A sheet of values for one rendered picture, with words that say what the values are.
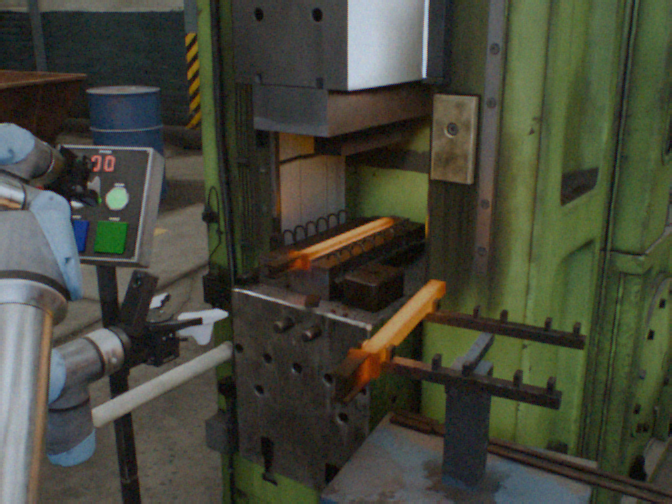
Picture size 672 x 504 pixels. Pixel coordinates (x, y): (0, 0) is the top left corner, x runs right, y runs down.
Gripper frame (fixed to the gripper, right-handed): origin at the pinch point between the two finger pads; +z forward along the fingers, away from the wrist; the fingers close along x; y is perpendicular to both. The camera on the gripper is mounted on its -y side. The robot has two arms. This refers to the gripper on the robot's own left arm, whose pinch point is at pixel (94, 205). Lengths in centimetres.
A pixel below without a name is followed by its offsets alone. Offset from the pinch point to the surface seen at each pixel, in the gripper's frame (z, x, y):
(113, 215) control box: 10.3, 0.4, 0.3
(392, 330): -32, -72, -26
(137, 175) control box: 10.3, -4.1, 10.3
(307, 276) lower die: 8, -48, -12
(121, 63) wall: 625, 342, 335
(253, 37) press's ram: -12, -36, 34
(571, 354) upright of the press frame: 47, -109, -21
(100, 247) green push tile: 9.5, 2.1, -7.7
